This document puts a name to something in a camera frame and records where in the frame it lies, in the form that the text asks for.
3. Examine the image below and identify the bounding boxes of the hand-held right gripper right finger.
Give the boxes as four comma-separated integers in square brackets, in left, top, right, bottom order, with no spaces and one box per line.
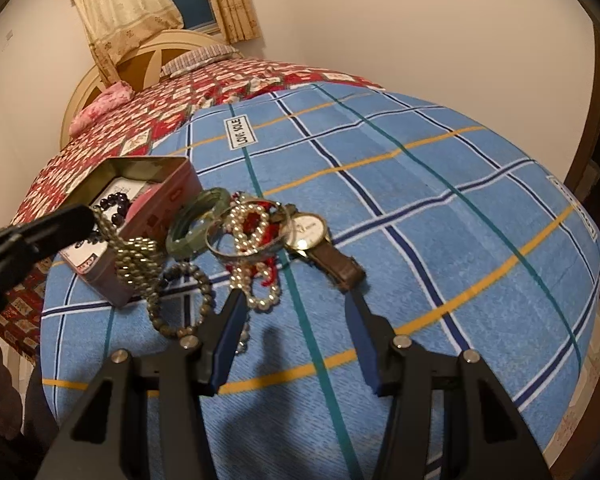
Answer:
[344,290,553,480]

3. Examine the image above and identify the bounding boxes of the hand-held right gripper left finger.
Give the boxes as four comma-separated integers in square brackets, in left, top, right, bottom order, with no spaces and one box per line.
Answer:
[35,287,253,480]

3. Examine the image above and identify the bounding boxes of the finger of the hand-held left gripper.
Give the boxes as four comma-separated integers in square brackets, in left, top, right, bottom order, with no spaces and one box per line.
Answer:
[10,206,97,261]

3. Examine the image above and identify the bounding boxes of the grey bead bracelet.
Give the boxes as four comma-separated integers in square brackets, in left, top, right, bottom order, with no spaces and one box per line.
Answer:
[147,260,216,341]

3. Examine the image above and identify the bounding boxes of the gold bead bracelet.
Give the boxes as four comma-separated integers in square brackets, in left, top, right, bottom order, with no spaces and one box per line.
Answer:
[91,207,168,286]

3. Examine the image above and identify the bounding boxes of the silver bangle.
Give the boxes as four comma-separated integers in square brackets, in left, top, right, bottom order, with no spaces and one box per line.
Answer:
[206,205,297,261]

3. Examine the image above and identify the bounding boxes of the pink tin box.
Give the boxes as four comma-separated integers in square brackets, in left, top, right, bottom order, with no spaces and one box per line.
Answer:
[60,156,203,307]

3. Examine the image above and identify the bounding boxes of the green jade bangle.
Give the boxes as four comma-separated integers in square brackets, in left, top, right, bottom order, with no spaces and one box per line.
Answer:
[166,187,233,261]

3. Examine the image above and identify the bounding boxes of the wristwatch with brown strap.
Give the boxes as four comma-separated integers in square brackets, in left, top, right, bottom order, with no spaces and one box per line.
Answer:
[280,205,367,293]

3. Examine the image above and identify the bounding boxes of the white card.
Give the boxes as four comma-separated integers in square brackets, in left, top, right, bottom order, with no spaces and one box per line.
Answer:
[100,177,148,202]

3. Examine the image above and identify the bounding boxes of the pink pillow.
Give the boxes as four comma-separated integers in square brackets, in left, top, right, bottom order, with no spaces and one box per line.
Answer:
[69,81,135,136]

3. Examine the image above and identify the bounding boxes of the red patterned bedsheet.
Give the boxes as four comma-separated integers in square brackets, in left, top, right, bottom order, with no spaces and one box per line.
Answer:
[0,57,386,361]

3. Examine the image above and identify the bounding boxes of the blue plaid blanket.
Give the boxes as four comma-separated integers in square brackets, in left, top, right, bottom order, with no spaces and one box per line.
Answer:
[40,80,600,480]

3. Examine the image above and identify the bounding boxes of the cream wooden headboard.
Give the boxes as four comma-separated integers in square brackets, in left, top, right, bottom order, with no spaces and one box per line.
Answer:
[60,29,241,148]

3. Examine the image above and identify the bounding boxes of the striped pillow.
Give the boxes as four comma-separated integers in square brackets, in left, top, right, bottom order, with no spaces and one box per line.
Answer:
[160,44,243,78]

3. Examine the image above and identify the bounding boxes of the beige patterned curtain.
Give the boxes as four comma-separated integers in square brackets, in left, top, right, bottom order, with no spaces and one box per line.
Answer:
[200,0,262,45]
[62,0,185,86]

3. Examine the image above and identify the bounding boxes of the dark metal door fitting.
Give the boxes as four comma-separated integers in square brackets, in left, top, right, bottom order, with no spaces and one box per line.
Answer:
[582,160,600,193]

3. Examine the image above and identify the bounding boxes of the dark bead bracelet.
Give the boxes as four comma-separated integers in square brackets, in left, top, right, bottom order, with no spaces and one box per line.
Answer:
[75,190,131,251]

